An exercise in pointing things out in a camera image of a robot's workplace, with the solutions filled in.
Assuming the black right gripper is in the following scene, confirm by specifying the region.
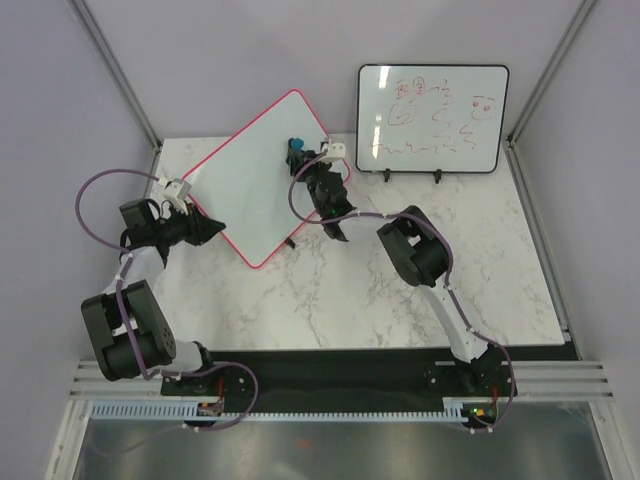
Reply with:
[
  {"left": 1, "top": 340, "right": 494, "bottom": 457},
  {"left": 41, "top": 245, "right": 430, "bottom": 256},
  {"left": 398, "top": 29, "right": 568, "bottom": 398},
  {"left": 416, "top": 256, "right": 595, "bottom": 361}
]
[{"left": 288, "top": 150, "right": 332, "bottom": 216}]

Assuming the blue whiteboard eraser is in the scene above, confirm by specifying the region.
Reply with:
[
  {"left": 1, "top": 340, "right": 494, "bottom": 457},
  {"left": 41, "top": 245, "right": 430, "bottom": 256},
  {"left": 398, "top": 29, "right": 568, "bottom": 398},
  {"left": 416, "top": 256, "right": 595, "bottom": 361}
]
[{"left": 288, "top": 138, "right": 304, "bottom": 151}]

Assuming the pink framed whiteboard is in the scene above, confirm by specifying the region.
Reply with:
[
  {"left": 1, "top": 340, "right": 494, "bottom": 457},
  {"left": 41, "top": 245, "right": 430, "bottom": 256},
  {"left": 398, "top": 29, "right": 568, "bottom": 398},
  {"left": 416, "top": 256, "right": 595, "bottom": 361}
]
[{"left": 183, "top": 89, "right": 328, "bottom": 269}]

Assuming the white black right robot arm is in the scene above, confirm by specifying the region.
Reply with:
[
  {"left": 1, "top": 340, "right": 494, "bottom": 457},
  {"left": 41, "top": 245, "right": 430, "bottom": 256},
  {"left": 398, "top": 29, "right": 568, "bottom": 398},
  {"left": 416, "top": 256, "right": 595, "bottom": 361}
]
[{"left": 286, "top": 138, "right": 501, "bottom": 394}]

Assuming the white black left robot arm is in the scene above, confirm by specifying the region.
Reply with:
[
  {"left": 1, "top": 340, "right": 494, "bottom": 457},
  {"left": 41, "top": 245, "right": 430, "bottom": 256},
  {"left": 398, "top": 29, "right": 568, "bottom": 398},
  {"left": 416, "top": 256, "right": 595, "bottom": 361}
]
[{"left": 81, "top": 199, "right": 226, "bottom": 394}]

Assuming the black framed whiteboard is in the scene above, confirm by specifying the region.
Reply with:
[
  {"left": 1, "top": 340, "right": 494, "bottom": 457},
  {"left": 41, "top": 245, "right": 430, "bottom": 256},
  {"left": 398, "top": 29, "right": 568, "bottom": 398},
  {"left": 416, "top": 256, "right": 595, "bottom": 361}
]
[{"left": 355, "top": 64, "right": 510, "bottom": 174}]

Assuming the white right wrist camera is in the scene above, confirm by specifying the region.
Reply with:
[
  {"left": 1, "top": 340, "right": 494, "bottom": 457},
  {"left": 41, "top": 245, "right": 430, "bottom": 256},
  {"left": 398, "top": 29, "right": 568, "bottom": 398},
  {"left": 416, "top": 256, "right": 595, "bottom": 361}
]
[{"left": 320, "top": 139, "right": 346, "bottom": 163}]

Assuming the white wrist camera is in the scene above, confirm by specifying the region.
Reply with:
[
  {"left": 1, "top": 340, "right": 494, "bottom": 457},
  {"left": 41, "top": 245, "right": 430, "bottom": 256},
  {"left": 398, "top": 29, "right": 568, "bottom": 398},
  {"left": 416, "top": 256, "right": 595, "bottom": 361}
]
[
  {"left": 158, "top": 177, "right": 191, "bottom": 213},
  {"left": 320, "top": 139, "right": 346, "bottom": 163}
]

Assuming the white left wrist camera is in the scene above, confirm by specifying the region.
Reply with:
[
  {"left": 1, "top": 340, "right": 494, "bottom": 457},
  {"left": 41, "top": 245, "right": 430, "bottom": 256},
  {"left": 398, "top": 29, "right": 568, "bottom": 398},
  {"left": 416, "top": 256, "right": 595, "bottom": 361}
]
[{"left": 158, "top": 177, "right": 191, "bottom": 213}]

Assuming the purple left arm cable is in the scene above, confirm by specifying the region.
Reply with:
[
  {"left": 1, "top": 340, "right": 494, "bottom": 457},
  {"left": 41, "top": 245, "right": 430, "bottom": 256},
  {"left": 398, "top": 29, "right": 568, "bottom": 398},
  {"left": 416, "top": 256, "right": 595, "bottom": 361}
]
[{"left": 74, "top": 168, "right": 261, "bottom": 431}]

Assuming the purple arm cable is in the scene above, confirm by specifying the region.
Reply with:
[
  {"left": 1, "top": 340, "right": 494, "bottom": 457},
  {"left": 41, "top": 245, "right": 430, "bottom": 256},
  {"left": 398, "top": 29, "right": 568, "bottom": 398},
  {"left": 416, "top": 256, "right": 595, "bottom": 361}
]
[
  {"left": 74, "top": 168, "right": 261, "bottom": 431},
  {"left": 289, "top": 149, "right": 517, "bottom": 435}
]

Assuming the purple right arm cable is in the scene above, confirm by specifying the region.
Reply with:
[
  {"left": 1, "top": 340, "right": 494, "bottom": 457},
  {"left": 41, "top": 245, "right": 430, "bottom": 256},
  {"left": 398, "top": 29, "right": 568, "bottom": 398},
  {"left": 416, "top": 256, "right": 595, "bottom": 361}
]
[{"left": 289, "top": 149, "right": 517, "bottom": 435}]

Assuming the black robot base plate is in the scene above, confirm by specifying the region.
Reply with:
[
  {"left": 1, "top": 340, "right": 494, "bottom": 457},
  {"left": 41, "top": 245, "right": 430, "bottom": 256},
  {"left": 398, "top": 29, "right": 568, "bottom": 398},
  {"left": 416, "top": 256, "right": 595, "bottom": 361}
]
[{"left": 161, "top": 348, "right": 517, "bottom": 414}]

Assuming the white slotted cable duct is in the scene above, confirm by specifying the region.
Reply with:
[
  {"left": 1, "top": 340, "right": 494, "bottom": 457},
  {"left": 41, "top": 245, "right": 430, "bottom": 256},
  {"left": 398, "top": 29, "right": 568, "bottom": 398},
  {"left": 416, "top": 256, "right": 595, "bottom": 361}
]
[{"left": 89, "top": 398, "right": 467, "bottom": 423}]

